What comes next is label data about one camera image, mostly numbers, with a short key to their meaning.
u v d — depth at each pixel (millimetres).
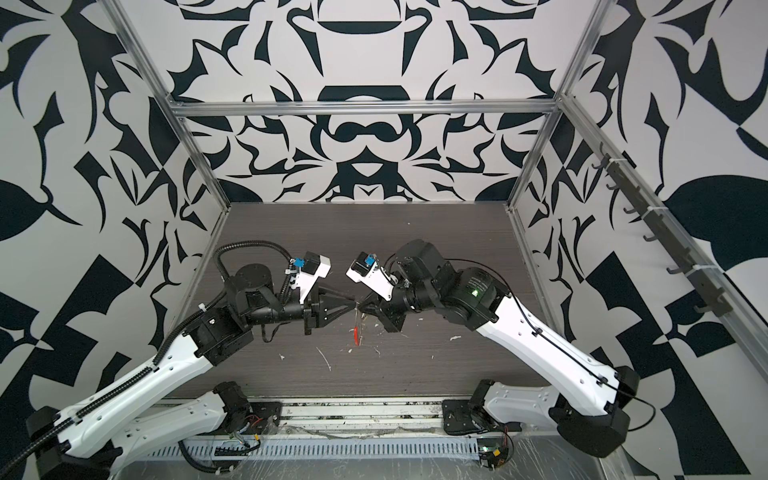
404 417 759
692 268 505
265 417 734
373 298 541
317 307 549
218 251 441
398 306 525
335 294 602
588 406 381
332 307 598
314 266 541
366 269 514
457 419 739
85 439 392
